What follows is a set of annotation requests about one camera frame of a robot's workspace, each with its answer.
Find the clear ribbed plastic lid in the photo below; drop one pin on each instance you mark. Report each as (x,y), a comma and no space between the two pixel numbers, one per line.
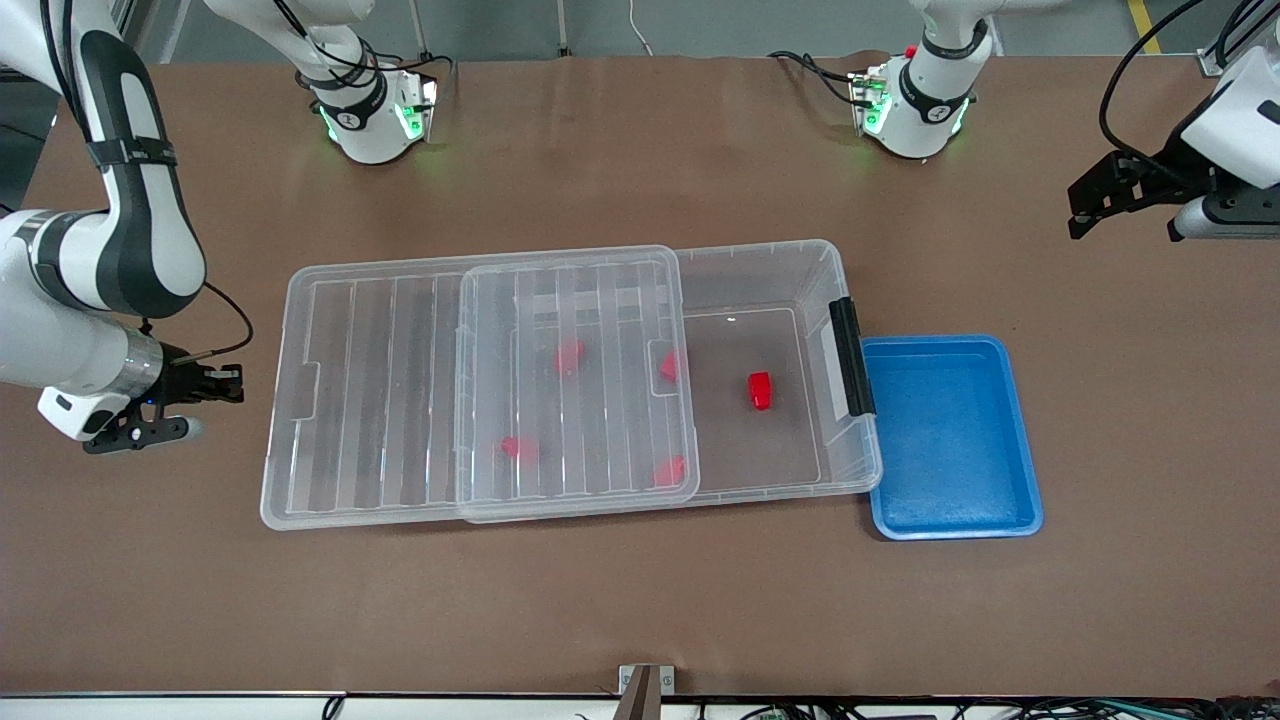
(380,400)

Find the clear plastic storage box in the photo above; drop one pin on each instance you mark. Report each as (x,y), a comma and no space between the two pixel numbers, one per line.
(760,450)

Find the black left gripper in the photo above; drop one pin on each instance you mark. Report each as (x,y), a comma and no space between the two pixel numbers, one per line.
(1168,166)

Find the grey metal bracket with post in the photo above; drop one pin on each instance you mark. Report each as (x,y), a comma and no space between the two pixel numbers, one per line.
(645,690)

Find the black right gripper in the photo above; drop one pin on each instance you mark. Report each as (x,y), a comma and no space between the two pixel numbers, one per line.
(181,381)

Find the white table edge rail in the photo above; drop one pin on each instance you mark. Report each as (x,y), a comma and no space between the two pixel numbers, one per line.
(150,708)

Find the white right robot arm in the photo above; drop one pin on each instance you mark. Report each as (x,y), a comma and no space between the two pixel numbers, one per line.
(140,240)

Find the red block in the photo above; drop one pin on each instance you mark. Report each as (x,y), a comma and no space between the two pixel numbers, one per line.
(760,391)
(570,357)
(668,367)
(520,448)
(672,471)

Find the blue plastic tray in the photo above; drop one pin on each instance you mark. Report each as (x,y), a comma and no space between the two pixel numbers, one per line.
(960,500)

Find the aluminium frame profile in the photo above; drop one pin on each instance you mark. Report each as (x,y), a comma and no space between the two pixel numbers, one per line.
(1213,62)
(122,12)

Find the thin metal pole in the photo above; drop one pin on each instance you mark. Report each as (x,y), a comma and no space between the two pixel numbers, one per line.
(563,30)
(420,30)

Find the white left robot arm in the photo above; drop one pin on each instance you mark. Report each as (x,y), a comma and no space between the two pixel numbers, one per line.
(925,110)

